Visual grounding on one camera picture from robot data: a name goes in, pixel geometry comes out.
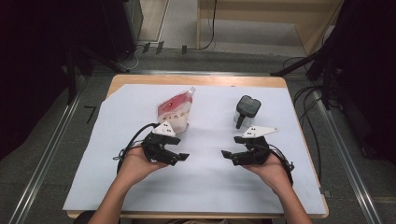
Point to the person's left hand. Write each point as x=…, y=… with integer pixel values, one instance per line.
x=135, y=168

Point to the red and white refill pouch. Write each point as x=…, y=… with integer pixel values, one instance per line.
x=176, y=109

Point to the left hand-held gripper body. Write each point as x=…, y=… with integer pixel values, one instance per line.
x=155, y=149

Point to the person's right hand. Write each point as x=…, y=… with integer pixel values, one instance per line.
x=272, y=174

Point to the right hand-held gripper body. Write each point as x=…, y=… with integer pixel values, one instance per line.
x=257, y=152

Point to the dark curtain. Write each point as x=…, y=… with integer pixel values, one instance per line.
x=37, y=62
x=370, y=77

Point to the metal floor rail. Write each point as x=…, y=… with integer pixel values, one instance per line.
x=46, y=155
x=345, y=155
x=193, y=73

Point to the black stand with legs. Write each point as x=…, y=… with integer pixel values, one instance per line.
x=93, y=57
x=299, y=63

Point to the wooden shelf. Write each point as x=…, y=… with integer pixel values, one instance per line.
x=314, y=28

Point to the black cabinet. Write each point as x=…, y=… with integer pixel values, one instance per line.
x=121, y=28

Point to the white table mat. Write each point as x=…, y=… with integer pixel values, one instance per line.
x=205, y=180

